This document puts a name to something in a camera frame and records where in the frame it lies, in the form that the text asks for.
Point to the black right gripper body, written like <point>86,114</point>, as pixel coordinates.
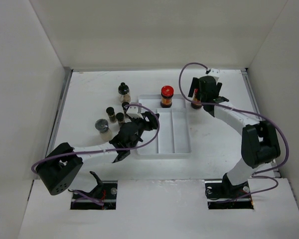
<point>202,98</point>

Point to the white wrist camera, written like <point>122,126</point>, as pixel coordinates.
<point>134,111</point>
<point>213,72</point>

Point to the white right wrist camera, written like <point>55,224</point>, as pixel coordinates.
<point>213,72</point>

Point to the knob-top glass spice grinder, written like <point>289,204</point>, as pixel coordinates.
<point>124,93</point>

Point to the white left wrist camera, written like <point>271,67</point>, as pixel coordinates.
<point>134,111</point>

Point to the white plastic organizer tray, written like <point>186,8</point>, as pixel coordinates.
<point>173,140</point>

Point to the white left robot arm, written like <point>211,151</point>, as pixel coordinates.
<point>58,170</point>

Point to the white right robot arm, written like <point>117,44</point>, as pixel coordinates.
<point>259,138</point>

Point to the red-lid chili sauce jar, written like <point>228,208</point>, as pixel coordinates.
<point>196,104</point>

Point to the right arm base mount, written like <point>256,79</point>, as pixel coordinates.
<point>225,197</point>

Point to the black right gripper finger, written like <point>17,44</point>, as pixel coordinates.
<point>217,89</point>
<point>193,87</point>

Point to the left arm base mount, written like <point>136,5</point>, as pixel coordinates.
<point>102,197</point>

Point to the small black-cap spice bottle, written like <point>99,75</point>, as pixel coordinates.
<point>125,106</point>

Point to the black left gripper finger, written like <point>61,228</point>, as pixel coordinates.
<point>152,118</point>
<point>145,126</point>

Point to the clear-top salt grinder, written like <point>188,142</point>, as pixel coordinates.
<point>102,127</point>

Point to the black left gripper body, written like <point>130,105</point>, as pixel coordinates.
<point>138,121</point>

